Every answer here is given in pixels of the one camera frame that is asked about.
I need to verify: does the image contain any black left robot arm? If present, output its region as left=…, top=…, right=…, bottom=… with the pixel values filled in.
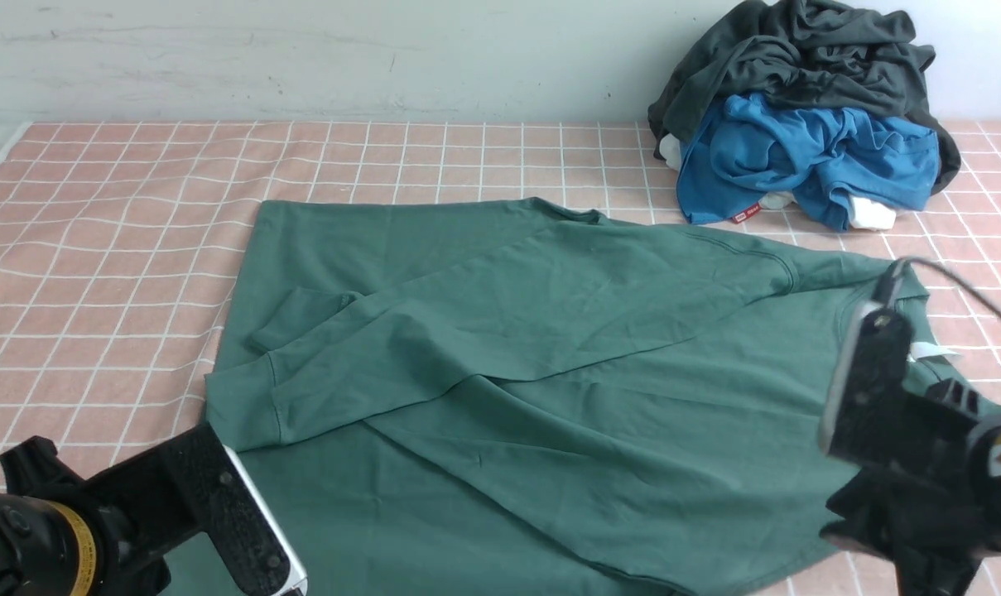
left=0, top=436, right=171, bottom=595

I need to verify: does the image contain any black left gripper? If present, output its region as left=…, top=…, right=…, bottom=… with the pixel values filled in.
left=0, top=436, right=171, bottom=595

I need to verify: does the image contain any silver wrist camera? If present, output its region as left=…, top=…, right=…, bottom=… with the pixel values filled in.
left=82, top=422, right=309, bottom=596
left=817, top=300, right=913, bottom=467

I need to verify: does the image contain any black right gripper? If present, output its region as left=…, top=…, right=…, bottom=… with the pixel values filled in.
left=821, top=378, right=1001, bottom=595

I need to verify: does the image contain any blue crumpled garment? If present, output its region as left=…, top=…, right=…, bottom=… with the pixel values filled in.
left=676, top=94, right=941, bottom=233

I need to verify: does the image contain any black right camera cable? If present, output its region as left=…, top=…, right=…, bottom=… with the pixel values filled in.
left=873, top=257, right=1001, bottom=340

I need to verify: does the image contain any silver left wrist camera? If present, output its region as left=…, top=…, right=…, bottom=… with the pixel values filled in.
left=82, top=422, right=309, bottom=596

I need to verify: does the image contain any dark grey crumpled garment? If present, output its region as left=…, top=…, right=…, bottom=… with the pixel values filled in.
left=647, top=1, right=962, bottom=193

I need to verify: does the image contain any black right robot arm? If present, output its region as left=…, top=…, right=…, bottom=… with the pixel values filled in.
left=819, top=378, right=1001, bottom=595

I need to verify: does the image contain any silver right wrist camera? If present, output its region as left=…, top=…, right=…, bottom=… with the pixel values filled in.
left=817, top=300, right=913, bottom=467

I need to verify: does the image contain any pink checkered tablecloth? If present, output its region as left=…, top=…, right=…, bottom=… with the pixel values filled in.
left=0, top=122, right=1001, bottom=596

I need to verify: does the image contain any green long-sleeve shirt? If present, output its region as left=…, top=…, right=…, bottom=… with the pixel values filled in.
left=205, top=199, right=888, bottom=595

